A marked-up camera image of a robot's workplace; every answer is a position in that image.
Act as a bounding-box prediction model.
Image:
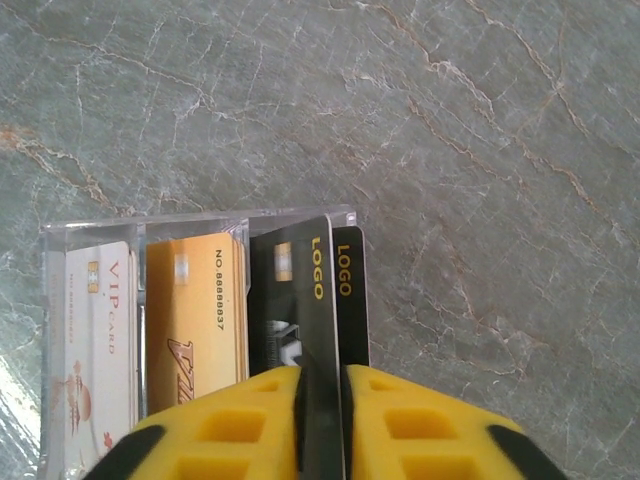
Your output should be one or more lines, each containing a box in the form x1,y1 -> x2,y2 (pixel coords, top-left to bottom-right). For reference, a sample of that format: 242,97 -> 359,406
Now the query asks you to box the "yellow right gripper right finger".
340,363 -> 567,480

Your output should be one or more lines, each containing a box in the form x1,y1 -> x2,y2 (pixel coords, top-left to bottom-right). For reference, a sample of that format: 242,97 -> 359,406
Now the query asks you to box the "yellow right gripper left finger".
88,365 -> 305,480

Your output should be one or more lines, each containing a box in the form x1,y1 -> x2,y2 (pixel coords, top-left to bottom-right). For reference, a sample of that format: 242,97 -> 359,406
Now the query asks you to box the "gold card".
144,231 -> 247,417

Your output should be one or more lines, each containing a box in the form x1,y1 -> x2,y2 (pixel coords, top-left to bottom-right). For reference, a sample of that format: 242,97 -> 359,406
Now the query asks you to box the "black logo card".
248,214 -> 347,480
331,225 -> 374,370

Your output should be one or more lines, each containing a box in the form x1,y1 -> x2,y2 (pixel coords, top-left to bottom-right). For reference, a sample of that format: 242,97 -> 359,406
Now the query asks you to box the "white VIP card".
62,240 -> 140,472

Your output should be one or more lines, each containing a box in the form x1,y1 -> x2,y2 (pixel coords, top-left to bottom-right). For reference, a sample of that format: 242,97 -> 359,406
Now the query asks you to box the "clear acrylic card box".
39,203 -> 375,480

